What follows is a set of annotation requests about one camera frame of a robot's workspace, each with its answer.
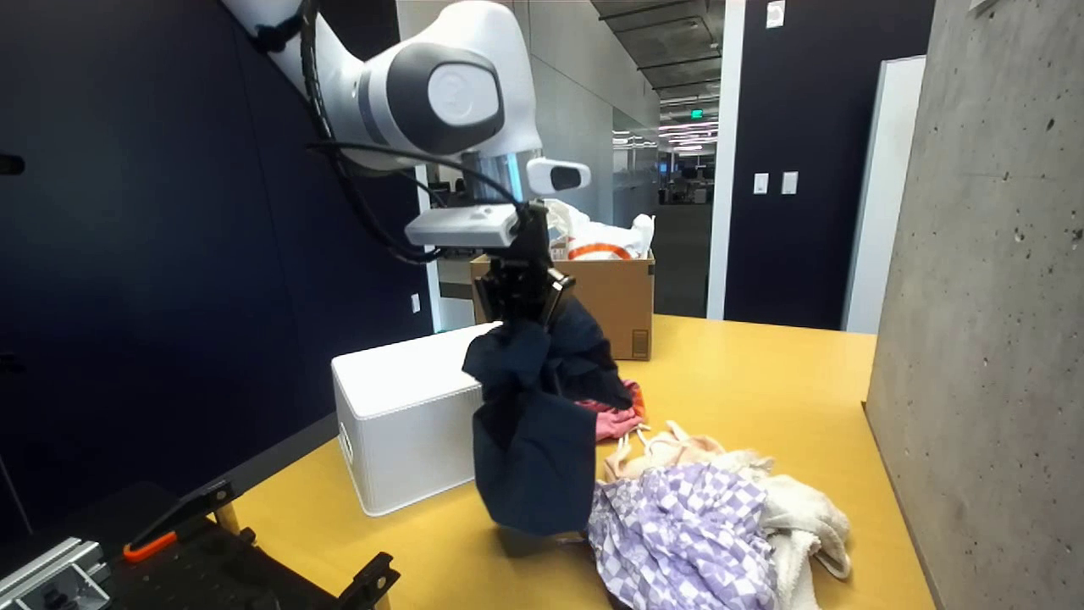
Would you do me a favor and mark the white door frame post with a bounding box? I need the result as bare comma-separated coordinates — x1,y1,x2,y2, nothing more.
703,0,748,323

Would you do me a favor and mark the black clamp orange handle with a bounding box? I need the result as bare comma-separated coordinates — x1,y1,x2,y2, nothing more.
98,421,404,610

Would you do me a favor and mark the pale pink shirt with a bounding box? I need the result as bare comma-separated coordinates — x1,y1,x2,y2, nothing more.
604,421,781,489

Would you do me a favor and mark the brown cardboard box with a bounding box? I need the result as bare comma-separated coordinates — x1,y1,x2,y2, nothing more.
466,252,658,367

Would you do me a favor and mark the dark blue shirt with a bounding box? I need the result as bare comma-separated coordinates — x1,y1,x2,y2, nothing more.
459,296,637,541

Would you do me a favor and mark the white whiteboard panel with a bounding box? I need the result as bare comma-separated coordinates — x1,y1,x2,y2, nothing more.
841,51,930,334

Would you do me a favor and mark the aluminium extrusion rail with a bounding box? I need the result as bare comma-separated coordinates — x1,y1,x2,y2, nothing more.
0,534,113,610

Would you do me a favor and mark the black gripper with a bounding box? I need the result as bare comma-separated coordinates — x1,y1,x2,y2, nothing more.
481,200,577,334

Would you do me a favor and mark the silver white wrist camera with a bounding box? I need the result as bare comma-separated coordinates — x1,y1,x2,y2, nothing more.
404,200,526,253

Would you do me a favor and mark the red pink crumpled cloth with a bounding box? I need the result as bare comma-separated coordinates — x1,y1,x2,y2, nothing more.
573,379,649,446

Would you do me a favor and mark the purple white checkered shirt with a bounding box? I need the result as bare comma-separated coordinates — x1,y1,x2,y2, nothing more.
587,456,784,610

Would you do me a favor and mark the grey white terry cloth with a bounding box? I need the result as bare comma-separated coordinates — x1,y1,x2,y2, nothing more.
756,471,857,610

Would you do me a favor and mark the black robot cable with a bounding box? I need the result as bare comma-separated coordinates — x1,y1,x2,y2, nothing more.
293,0,535,272

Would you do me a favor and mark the white plastic storage box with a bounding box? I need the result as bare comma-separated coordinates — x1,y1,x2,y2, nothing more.
329,317,509,518

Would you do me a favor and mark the grey concrete pillar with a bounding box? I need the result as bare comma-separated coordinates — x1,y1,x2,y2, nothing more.
859,0,1084,610

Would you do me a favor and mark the white plastic bag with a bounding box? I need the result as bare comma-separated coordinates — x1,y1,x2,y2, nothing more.
544,195,658,263

